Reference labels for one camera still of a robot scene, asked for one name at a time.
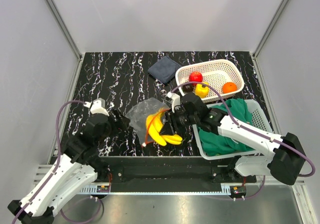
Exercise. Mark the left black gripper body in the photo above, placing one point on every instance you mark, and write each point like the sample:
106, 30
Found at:
112, 129

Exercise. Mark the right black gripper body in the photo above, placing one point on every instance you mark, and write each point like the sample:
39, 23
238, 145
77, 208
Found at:
181, 119

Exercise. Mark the clear zip top bag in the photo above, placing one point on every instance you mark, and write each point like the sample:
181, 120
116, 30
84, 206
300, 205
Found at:
139, 113

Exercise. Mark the yellow fake bananas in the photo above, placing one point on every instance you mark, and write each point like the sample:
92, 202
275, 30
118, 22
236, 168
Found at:
154, 125

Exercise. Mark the yellow fake bell pepper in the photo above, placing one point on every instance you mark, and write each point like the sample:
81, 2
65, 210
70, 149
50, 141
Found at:
202, 89

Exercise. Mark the dark fake avocado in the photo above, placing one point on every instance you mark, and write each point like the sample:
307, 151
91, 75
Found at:
188, 88

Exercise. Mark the red fake apple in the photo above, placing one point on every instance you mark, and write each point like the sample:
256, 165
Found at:
195, 76

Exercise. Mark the fake orange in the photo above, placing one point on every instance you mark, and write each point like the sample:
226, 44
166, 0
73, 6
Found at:
229, 87

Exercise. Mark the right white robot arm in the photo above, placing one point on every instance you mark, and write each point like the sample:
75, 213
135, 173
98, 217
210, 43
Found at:
280, 156

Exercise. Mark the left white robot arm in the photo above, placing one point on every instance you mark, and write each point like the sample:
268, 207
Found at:
78, 165

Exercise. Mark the white basket with clothes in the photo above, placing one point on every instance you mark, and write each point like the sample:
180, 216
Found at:
259, 121

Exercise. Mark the green cloth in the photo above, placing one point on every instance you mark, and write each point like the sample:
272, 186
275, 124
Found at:
214, 145

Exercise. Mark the white perforated basket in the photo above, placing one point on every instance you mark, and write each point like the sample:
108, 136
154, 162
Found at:
216, 73

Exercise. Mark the dark blue folded cloth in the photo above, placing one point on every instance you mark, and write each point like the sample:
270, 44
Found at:
164, 69

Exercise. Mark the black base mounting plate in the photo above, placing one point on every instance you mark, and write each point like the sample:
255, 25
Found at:
170, 175

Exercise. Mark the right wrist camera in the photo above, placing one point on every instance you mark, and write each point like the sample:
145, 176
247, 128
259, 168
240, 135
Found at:
173, 99

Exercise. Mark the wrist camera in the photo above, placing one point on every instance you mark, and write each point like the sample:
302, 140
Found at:
97, 106
173, 99

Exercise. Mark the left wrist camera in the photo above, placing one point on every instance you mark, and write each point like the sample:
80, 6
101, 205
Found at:
97, 106

